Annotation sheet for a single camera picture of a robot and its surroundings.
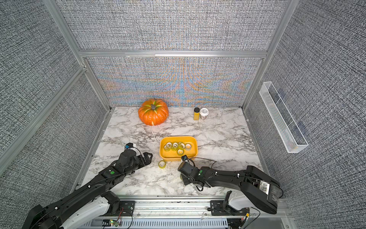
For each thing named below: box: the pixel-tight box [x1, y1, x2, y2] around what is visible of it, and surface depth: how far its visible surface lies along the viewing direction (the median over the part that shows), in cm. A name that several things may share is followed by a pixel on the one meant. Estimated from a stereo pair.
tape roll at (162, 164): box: [158, 160, 167, 169], surface depth 90 cm
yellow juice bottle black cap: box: [193, 107, 201, 121], surface depth 109 cm
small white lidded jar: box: [199, 107, 210, 120], surface depth 111 cm
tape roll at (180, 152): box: [176, 148, 184, 157], surface depth 94 cm
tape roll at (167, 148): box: [163, 144, 172, 152], surface depth 97 cm
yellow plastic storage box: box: [159, 135, 198, 162], surface depth 97 cm
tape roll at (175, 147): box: [171, 142, 179, 152], surface depth 97 cm
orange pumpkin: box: [138, 98, 170, 126], surface depth 104 cm
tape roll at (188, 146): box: [184, 143, 192, 151], surface depth 97 cm
